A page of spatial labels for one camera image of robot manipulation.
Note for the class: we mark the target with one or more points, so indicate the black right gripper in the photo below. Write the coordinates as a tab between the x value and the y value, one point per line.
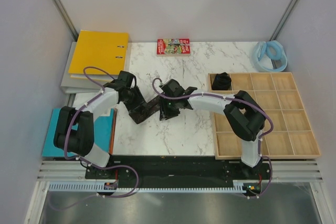
165	113

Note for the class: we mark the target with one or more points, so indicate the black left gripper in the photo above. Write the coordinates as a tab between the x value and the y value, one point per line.
139	100

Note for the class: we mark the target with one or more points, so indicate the brown floral patterned tie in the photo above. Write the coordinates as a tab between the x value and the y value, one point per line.
146	110

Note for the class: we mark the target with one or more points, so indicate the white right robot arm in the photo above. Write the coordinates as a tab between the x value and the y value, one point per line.
243	114

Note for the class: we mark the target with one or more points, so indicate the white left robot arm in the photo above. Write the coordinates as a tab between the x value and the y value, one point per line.
75	132

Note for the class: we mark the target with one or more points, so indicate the orange folder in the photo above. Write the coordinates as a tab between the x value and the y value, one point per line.
113	129

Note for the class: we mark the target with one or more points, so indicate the red illustrated book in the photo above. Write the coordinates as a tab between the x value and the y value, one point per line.
172	47

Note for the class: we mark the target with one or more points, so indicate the rolled dark navy tie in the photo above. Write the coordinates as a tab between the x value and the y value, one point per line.
222	81

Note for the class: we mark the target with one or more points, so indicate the light blue headphones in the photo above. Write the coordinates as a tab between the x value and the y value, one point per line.
272	50

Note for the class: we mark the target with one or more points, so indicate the wooden compartment tray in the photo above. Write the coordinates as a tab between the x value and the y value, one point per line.
277	94

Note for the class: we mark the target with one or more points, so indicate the yellow ring binder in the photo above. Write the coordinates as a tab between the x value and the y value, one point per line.
98	54

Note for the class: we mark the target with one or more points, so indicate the grey ring binder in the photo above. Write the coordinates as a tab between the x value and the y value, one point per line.
70	85

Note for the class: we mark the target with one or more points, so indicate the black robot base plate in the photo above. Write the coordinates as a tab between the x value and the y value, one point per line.
177	171

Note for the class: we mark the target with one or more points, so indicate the white slotted cable duct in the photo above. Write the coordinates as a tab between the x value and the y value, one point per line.
104	187

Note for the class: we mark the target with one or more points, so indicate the left aluminium frame post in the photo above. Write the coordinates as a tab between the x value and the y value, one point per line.
66	18

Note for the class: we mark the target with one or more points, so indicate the aluminium frame post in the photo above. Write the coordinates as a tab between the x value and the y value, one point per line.
66	18
284	18

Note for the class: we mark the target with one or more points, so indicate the right aluminium frame post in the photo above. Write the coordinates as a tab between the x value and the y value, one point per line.
284	18

